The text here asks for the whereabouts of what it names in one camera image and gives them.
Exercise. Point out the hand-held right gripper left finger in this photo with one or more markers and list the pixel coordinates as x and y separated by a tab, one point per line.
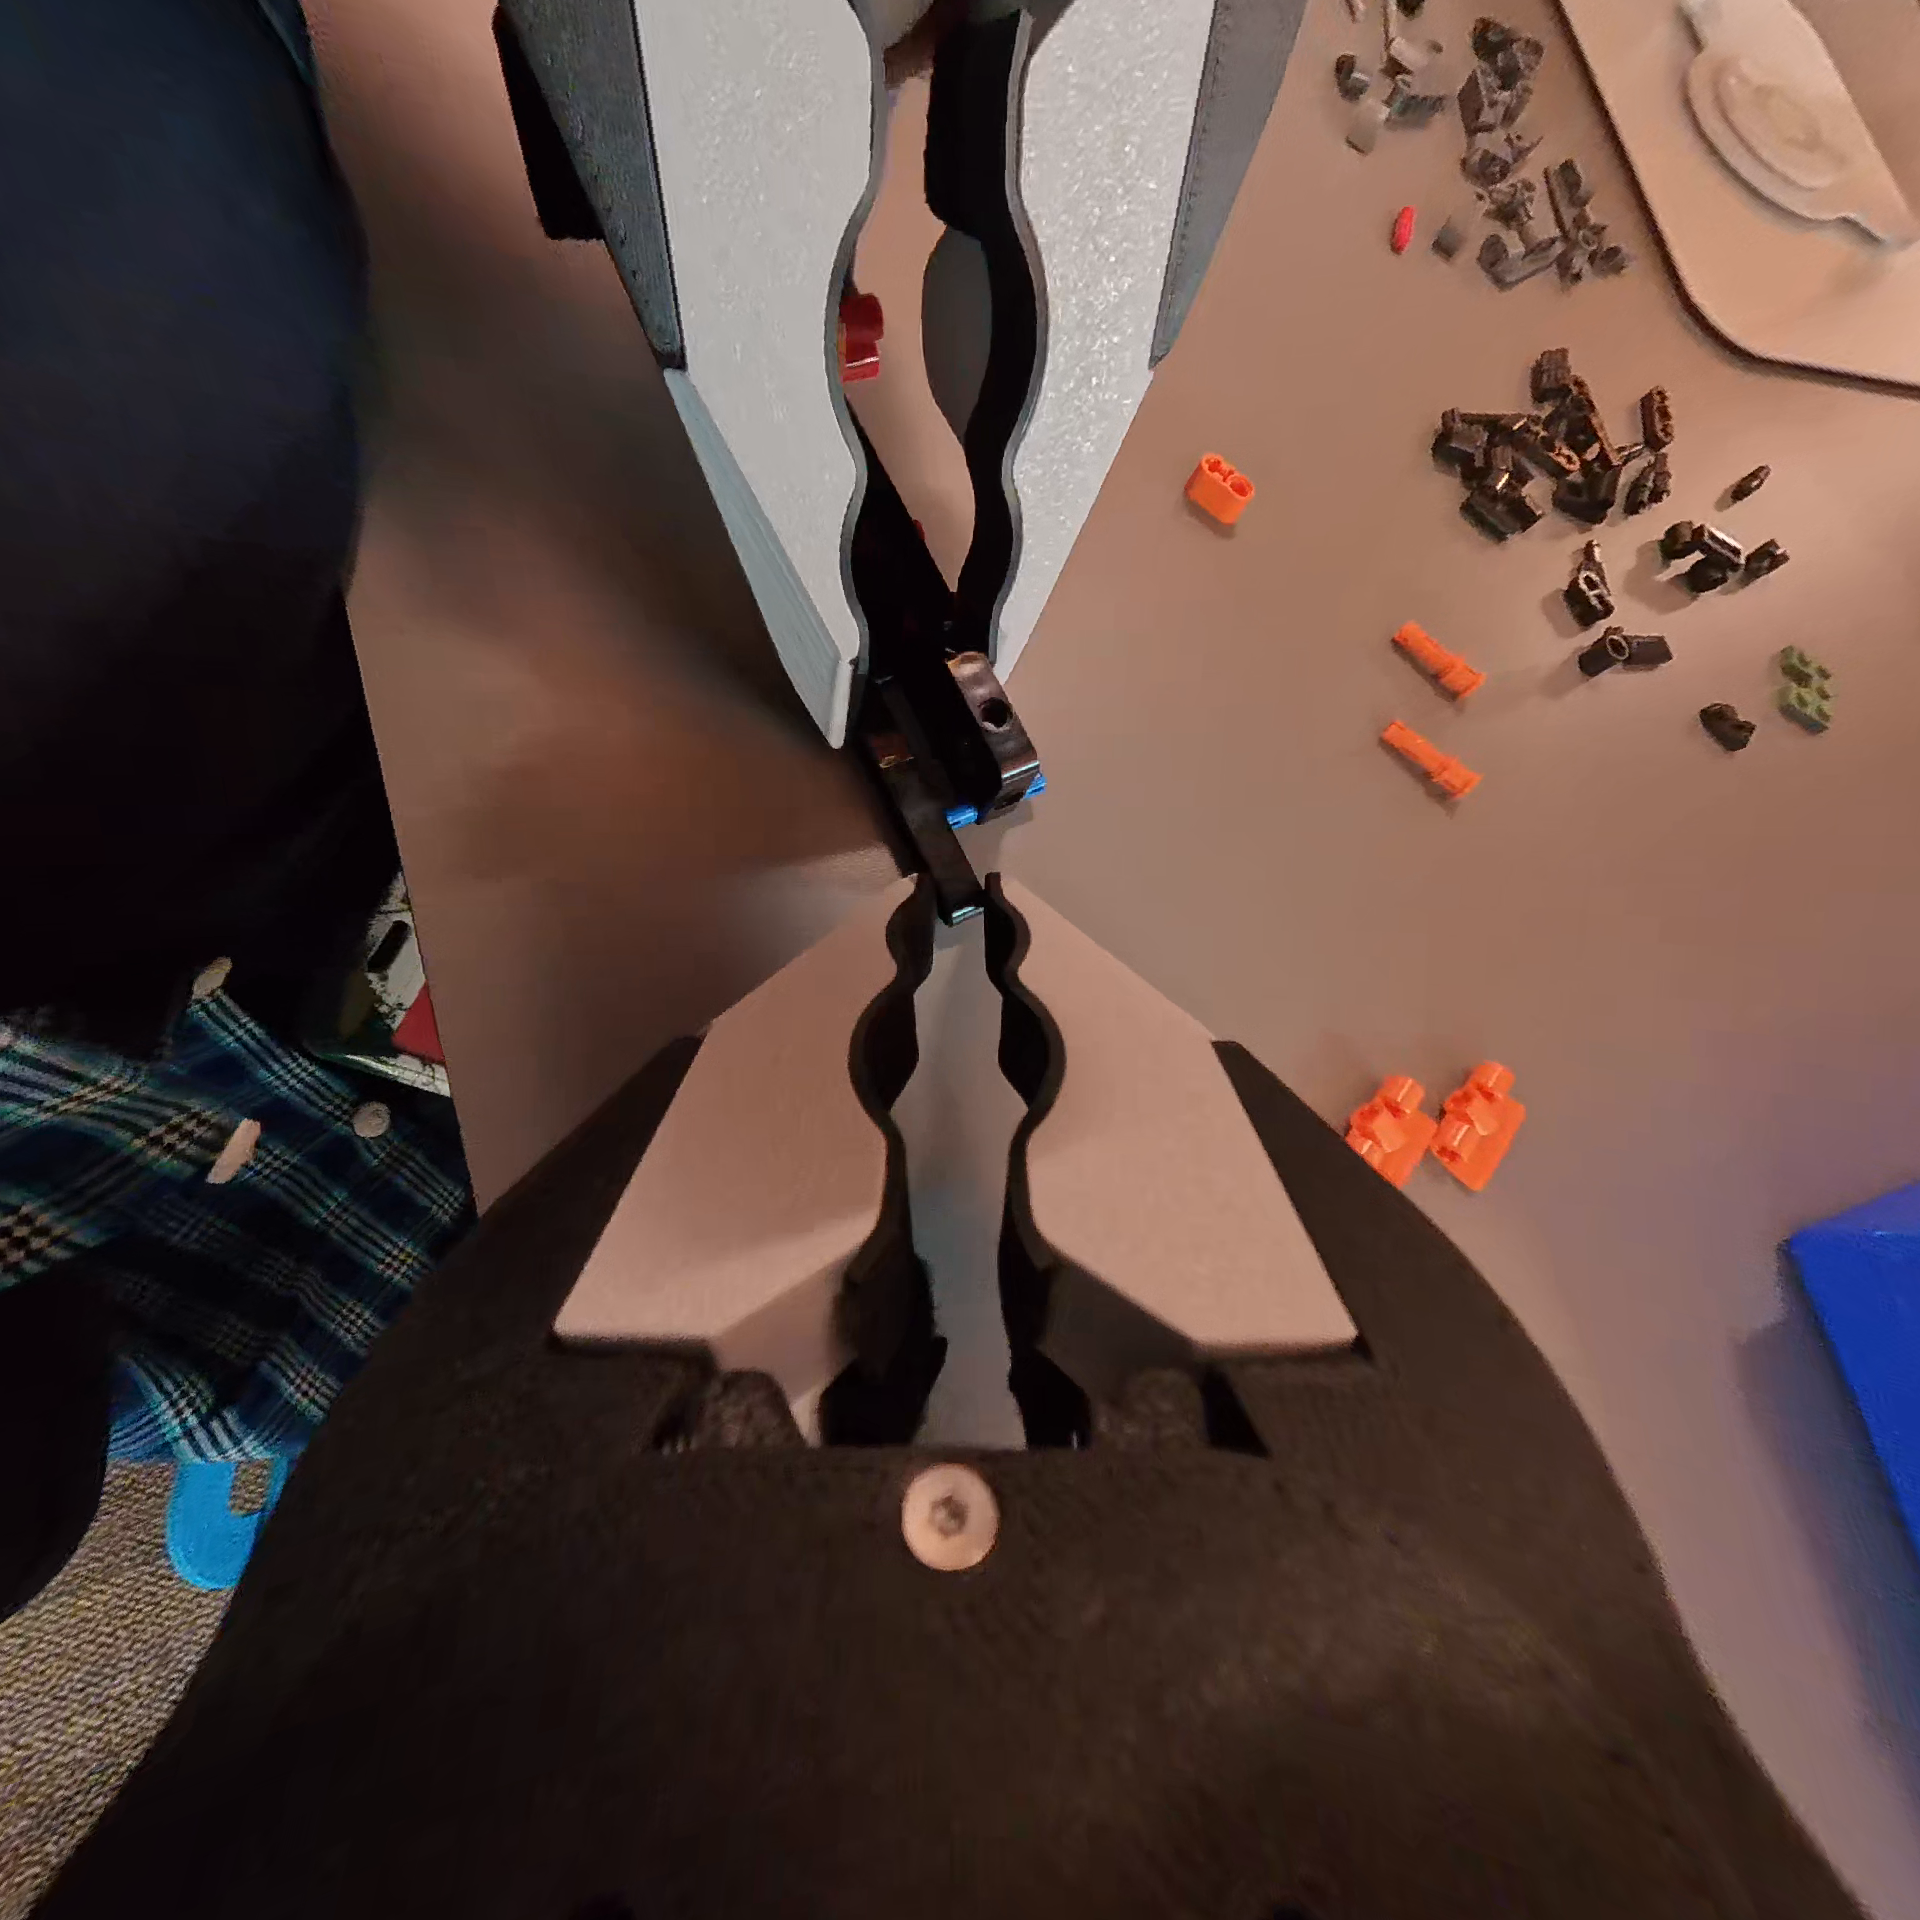
737	1200

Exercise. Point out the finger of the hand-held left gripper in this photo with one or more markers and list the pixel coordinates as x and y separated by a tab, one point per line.
1109	222
749	222

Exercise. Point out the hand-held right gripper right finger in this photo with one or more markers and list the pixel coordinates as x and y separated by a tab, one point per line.
1184	1200

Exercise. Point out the short black lego beam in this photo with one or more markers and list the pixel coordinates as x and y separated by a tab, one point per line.
938	855

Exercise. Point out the orange lego pin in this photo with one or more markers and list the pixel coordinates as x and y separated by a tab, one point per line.
1431	758
1439	661

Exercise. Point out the long black lego beam assembly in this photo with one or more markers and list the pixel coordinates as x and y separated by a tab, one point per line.
989	721

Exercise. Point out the orange lego T connector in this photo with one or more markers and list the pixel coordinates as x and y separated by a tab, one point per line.
1394	1131
1479	1130

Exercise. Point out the orange two-hole lego connector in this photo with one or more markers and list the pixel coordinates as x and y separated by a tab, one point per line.
1218	491

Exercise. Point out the pile of grey lego pieces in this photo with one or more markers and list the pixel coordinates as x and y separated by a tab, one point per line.
1515	162

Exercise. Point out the pile of black lego pieces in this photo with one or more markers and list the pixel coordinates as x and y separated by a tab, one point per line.
1562	462

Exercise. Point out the green lego plate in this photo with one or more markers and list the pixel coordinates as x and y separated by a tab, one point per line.
1807	690

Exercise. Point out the printed booklet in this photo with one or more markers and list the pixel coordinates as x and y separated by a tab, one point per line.
405	990

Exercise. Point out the blue plaid shirt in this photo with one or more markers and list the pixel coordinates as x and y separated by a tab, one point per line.
224	1200

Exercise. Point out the light blue plastic object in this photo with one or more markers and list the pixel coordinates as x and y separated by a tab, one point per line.
219	1530

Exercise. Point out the white monitor stand base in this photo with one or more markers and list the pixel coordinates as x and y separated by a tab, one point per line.
1724	300

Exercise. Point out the blue plastic bin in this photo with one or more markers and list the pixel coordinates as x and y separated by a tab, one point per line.
1877	1350

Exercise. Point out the black chair armrest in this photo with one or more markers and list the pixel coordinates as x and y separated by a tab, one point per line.
45	1424

